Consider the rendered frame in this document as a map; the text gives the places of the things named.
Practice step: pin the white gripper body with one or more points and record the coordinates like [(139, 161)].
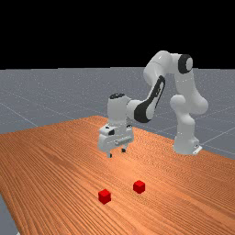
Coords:
[(114, 139)]

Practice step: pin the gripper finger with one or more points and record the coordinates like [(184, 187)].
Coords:
[(110, 154), (124, 149)]

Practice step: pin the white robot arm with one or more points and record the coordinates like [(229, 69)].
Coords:
[(184, 91)]

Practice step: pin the red cube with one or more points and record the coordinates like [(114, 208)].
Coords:
[(104, 196), (139, 186)]

